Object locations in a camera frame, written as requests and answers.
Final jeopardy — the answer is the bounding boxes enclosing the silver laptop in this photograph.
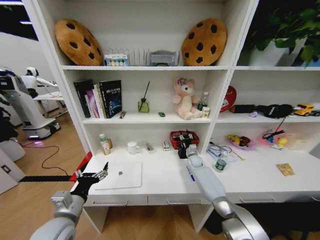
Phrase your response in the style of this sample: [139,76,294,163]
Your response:
[94,161,143,191]

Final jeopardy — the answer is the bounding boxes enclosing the drink bottle white cap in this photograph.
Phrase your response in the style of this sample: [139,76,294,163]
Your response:
[98,133,113,156]

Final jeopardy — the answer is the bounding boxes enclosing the white drawer front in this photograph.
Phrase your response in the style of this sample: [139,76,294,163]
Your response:
[224,191,310,205]
[85,194,149,208]
[147,194,211,206]

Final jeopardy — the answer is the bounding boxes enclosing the white shelf desk unit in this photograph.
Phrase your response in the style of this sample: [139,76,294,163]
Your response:
[22,0,320,234]

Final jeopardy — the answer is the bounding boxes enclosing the small clear wrapped packet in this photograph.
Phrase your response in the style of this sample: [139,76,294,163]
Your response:
[143,140,155,153]

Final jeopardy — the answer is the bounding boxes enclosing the pink plush animal toy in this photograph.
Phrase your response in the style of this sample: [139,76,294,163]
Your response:
[172,77,202,121]

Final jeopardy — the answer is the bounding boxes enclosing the white ceramic mug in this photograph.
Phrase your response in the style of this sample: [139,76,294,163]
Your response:
[126,141,141,155]

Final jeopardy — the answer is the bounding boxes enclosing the small water bottle green label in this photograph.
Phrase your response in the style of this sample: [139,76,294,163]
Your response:
[214,152,229,174]

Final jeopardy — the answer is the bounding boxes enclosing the green glass reed diffuser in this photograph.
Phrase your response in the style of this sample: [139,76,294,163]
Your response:
[137,80,151,114]

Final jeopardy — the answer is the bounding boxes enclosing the purple bowl with toys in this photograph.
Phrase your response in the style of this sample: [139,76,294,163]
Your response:
[225,133,258,151]

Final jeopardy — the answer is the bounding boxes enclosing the red round fan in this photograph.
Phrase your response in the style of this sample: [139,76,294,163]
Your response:
[219,85,238,114]

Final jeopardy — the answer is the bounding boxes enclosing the black rectangular case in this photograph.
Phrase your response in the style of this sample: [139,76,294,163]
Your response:
[229,104,256,115]

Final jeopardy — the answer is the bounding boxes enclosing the pink purple book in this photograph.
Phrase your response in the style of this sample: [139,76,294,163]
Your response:
[84,89,100,119]

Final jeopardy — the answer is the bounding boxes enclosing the white low cabinet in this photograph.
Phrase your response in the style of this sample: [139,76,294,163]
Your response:
[0,138,27,195]

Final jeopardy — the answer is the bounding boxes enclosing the white spine book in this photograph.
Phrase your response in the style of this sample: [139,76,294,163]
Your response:
[93,83,106,119]

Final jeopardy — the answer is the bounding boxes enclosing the thick black book blue print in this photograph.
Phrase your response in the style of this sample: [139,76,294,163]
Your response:
[99,79,123,120]

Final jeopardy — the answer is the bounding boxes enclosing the thin black book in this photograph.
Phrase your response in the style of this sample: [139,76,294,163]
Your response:
[73,79,95,119]

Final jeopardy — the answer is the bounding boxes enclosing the white background table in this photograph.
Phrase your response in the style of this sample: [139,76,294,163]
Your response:
[33,90,69,119]

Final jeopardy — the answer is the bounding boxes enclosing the pink plastic toy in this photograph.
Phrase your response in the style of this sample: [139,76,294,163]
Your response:
[259,127,286,146]

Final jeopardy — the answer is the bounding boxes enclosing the black fabric bundle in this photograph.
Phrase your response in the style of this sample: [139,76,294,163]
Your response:
[254,103,295,120]

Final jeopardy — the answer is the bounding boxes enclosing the brown cookie plush pillow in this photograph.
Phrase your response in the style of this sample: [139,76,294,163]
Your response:
[54,18,104,67]
[181,17,228,67]

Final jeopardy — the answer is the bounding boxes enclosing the box with coloured dots print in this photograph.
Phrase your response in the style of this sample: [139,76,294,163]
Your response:
[103,53,130,67]

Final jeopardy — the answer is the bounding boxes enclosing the tan patterned card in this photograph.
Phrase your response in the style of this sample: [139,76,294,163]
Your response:
[275,162,296,177]

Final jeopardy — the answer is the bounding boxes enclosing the white humanoid robot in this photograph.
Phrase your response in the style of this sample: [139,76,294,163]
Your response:
[20,66,60,99]

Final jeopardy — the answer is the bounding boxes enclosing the white plant pot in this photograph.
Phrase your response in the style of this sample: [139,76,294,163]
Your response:
[237,37,308,67]

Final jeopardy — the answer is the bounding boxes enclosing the yellow toy truck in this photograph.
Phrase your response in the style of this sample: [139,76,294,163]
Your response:
[293,103,316,117]

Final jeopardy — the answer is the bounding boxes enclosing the green potted plant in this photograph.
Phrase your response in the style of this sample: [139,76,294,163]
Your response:
[241,0,320,68]

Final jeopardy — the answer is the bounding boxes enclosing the dark window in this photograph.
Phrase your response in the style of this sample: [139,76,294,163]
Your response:
[0,0,40,42]

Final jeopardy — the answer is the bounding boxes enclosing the black floor cable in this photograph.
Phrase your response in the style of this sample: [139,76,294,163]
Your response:
[14,141,72,177]

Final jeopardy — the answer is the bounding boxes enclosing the papers with blue cable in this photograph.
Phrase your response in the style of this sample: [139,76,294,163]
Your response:
[205,143,246,164]

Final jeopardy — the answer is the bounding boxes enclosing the black floor cable cover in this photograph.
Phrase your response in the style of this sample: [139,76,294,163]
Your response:
[19,175,73,183]

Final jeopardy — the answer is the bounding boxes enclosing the clear wire file rack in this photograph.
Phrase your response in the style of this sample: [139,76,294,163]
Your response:
[103,47,151,67]

